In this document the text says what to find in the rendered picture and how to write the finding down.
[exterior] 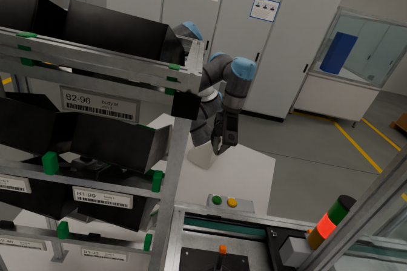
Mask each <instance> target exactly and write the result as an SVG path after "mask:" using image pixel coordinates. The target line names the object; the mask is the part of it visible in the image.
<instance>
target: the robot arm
mask: <svg viewBox="0 0 407 271"><path fill-rule="evenodd" d="M172 31H173V32H174V34H177V35H180V36H185V37H188V38H193V39H198V40H199V41H200V40H203V38H202V35H201V33H200V31H199V29H198V28H197V27H196V26H195V24H194V23H192V22H191V21H186V22H184V23H181V24H180V25H178V26H176V27H174V28H172ZM255 70H256V63H255V62H253V61H252V60H249V59H246V58H244V57H235V58H234V59H233V58H231V57H230V56H229V55H227V54H224V53H221V52H217V53H214V54H213V55H212V56H211V57H210V59H209V62H208V63H207V64H204V62H203V67H202V78H201V82H200V87H199V92H198V94H200V95H199V96H201V97H202V100H201V103H200V108H199V113H198V116H197V120H192V122H191V128H190V134H191V138H192V141H193V145H194V147H197V146H200V145H203V144H205V143H206V142H209V141H210V140H211V144H212V147H213V152H214V153H215V155H221V154H222V153H223V152H225V151H226V150H227V149H228V148H229V147H230V146H236V145H237V144H238V121H239V115H238V113H240V112H241V110H242V108H243V106H244V103H245V101H246V98H247V94H248V91H249V88H250V86H251V83H252V80H253V79H254V73H255ZM221 80H224V81H225V82H226V83H227V84H226V87H225V91H224V93H222V94H221V93H220V92H219V91H217V90H215V89H214V88H213V85H215V84H216V83H218V82H220V81H221ZM221 111H222V112H221ZM215 114H216V116H215V120H214V128H211V127H210V126H209V125H208V124H207V122H206V119H209V118H210V117H212V116H214V115H215ZM221 136H222V145H221V146H220V149H219V144H220V142H221ZM218 149H219V150H218Z"/></svg>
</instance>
